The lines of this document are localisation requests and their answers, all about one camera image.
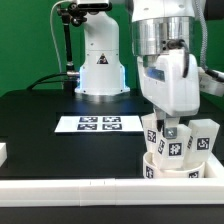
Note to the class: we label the white sheet with tags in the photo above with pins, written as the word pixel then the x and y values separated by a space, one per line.
pixel 80 124

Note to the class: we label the black camera stand pole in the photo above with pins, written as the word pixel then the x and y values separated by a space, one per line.
pixel 70 15

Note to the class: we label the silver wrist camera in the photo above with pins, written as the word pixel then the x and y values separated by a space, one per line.
pixel 210 85

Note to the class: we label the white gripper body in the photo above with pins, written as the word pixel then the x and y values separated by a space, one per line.
pixel 163 83

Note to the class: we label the white U-shaped obstacle fence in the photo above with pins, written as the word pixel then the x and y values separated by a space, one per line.
pixel 93 192

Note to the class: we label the white round stool seat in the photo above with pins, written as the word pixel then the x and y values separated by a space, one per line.
pixel 150 171

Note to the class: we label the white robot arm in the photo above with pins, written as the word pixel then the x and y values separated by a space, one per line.
pixel 157 27

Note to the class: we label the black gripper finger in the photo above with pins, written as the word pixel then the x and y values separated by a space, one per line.
pixel 160 118
pixel 170 127

